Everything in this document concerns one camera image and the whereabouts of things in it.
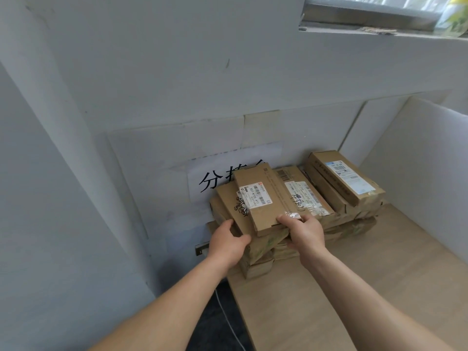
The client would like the person's left hand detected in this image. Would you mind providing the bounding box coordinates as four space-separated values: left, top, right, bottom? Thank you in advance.
207 219 252 269

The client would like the person's right hand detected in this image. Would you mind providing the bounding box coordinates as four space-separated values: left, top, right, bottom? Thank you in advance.
276 213 327 269

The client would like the box with black scribble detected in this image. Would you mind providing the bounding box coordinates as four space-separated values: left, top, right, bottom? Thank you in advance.
215 182 256 236

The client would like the box with barcode label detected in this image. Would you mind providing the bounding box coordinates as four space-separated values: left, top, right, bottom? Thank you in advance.
234 162 306 237

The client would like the pile of parcels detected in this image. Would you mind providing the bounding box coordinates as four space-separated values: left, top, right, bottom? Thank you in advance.
209 149 387 281

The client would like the person's left forearm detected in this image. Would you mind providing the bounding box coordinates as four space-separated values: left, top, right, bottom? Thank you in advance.
89 257 234 351

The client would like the white partition board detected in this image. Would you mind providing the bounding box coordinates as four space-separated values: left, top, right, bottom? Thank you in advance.
360 97 468 253

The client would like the dark-framed window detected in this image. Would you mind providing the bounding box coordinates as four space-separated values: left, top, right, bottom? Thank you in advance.
298 0 468 37

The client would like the yellow bottle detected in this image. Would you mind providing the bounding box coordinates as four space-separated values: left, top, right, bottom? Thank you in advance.
437 0 468 37

